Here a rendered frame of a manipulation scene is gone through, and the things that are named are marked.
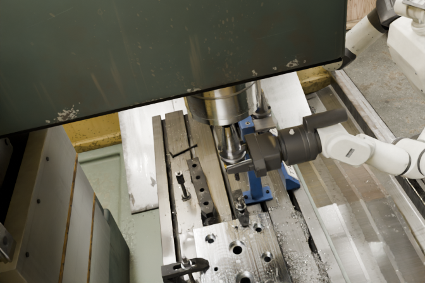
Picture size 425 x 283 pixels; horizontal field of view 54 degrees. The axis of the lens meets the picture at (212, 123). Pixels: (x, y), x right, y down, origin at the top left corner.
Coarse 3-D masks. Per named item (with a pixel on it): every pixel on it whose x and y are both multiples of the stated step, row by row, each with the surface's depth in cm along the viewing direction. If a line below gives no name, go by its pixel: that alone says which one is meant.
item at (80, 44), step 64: (0, 0) 54; (64, 0) 55; (128, 0) 57; (192, 0) 58; (256, 0) 60; (320, 0) 61; (0, 64) 60; (64, 64) 61; (128, 64) 63; (192, 64) 65; (256, 64) 67; (320, 64) 69; (0, 128) 66
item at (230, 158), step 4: (240, 140) 95; (220, 144) 95; (220, 148) 95; (240, 148) 93; (244, 148) 93; (220, 152) 93; (224, 152) 93; (236, 152) 92; (240, 152) 92; (244, 152) 94; (224, 156) 92; (228, 156) 92; (232, 156) 92; (236, 156) 92; (240, 156) 94; (244, 156) 94; (224, 160) 94; (228, 160) 93; (232, 160) 93; (236, 160) 93; (240, 160) 94
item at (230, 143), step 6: (222, 126) 89; (228, 126) 89; (222, 132) 90; (228, 132) 89; (234, 132) 90; (222, 138) 91; (228, 138) 90; (234, 138) 91; (222, 144) 92; (228, 144) 91; (234, 144) 91; (240, 144) 94; (228, 150) 92; (234, 150) 92
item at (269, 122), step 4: (252, 120) 122; (256, 120) 121; (260, 120) 121; (264, 120) 121; (268, 120) 121; (272, 120) 120; (276, 120) 120; (256, 124) 120; (260, 124) 120; (264, 124) 119; (268, 124) 119; (272, 124) 119; (276, 124) 119; (256, 128) 119; (260, 128) 118; (264, 128) 118; (268, 128) 118; (272, 128) 118; (256, 132) 118
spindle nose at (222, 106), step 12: (240, 84) 75; (252, 84) 77; (192, 96) 77; (204, 96) 76; (216, 96) 75; (228, 96) 75; (240, 96) 76; (252, 96) 78; (192, 108) 80; (204, 108) 78; (216, 108) 77; (228, 108) 77; (240, 108) 78; (252, 108) 80; (204, 120) 80; (216, 120) 79; (228, 120) 79; (240, 120) 80
